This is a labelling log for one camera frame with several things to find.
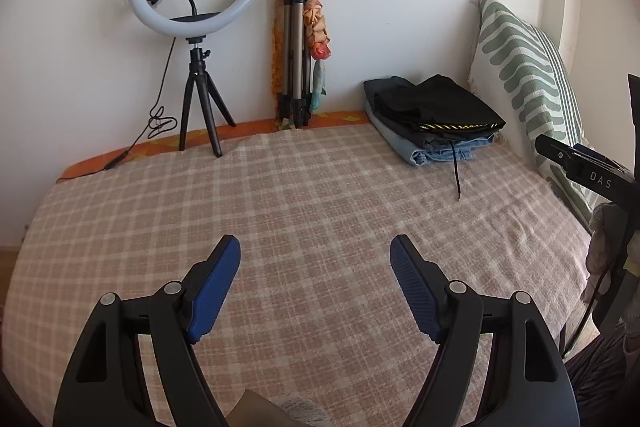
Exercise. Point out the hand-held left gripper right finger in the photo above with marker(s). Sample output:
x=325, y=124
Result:
x=416, y=293

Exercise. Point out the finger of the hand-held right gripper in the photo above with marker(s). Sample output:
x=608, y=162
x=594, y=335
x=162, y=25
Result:
x=555, y=152
x=592, y=153

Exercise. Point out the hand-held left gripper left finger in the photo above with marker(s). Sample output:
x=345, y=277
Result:
x=212, y=293

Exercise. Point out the black pants with yellow stripes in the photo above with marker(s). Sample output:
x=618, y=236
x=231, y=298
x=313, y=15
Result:
x=440, y=104

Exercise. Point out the person's right hand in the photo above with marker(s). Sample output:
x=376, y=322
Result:
x=605, y=237

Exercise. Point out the green patterned white pillow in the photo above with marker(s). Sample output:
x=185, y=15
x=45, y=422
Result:
x=525, y=72

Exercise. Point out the folded blue jeans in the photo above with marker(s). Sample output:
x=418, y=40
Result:
x=430, y=154

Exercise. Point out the beige checked blanket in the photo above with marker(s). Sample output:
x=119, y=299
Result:
x=310, y=207

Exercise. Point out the orange bedsheet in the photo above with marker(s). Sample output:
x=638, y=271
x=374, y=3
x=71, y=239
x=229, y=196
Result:
x=150, y=147

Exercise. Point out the person's dark striped clothing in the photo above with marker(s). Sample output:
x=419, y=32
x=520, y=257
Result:
x=605, y=382

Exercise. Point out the small black tripod stand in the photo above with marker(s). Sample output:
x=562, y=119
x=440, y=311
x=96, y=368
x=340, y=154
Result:
x=196, y=77

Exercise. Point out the teal cloth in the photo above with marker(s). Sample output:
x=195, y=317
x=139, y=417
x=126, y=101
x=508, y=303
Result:
x=319, y=82

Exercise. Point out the folded silver tripod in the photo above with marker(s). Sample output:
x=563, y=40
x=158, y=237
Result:
x=292, y=52

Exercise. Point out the orange patterned scarf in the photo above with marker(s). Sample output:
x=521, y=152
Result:
x=317, y=22

